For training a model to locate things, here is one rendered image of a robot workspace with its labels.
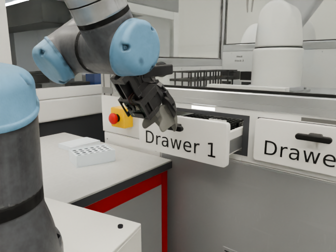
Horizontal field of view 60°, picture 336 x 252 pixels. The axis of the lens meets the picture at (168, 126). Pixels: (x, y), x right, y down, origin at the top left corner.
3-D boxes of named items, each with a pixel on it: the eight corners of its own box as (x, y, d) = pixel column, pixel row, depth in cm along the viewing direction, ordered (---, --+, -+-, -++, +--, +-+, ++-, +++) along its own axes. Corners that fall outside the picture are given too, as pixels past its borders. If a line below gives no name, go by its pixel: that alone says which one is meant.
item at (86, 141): (71, 151, 103) (71, 147, 103) (58, 147, 108) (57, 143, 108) (100, 144, 113) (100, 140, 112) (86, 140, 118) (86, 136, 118)
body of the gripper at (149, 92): (128, 118, 68) (102, 77, 61) (148, 95, 73) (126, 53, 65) (152, 122, 63) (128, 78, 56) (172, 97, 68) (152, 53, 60)
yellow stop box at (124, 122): (123, 129, 102) (122, 109, 101) (109, 126, 107) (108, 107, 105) (133, 126, 106) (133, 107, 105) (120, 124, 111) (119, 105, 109)
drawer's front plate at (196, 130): (225, 168, 70) (227, 123, 68) (139, 147, 88) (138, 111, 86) (228, 166, 72) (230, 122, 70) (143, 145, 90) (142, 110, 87)
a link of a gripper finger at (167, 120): (164, 144, 71) (145, 116, 67) (176, 127, 74) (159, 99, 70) (174, 145, 69) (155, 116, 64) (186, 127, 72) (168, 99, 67)
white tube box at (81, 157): (76, 168, 87) (76, 156, 86) (69, 160, 94) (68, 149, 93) (115, 160, 94) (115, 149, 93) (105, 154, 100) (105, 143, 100)
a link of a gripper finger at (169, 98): (163, 118, 71) (145, 90, 67) (167, 113, 72) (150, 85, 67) (178, 118, 68) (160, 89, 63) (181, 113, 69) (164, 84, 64)
